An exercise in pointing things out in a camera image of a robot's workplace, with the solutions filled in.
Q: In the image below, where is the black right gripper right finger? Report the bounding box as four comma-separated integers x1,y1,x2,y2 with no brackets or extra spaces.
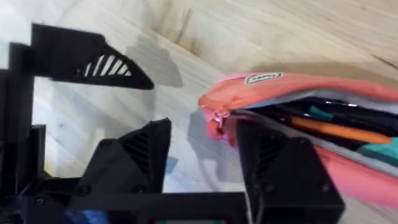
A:
235,119,346,224

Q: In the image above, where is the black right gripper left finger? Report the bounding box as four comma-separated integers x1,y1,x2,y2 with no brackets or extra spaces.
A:
67,117,172,202

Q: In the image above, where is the pink zip pencil bag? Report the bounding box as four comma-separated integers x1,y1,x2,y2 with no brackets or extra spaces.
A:
198,72,398,210

